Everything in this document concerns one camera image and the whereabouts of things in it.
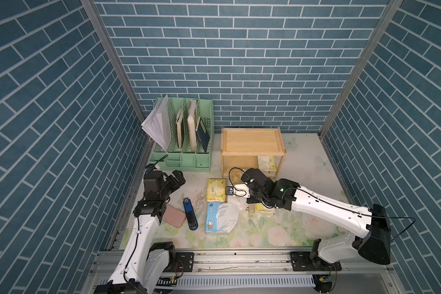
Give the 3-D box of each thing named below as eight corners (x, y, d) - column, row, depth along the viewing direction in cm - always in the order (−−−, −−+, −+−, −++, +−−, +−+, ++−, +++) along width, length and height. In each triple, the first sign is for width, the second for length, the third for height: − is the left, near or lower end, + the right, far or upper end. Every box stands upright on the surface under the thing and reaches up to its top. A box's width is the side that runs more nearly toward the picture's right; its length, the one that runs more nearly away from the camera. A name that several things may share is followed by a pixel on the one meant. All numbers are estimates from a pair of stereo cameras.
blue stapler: (190, 232, 83) (189, 229, 80) (182, 202, 92) (181, 199, 89) (199, 228, 84) (198, 225, 81) (190, 199, 94) (189, 196, 90)
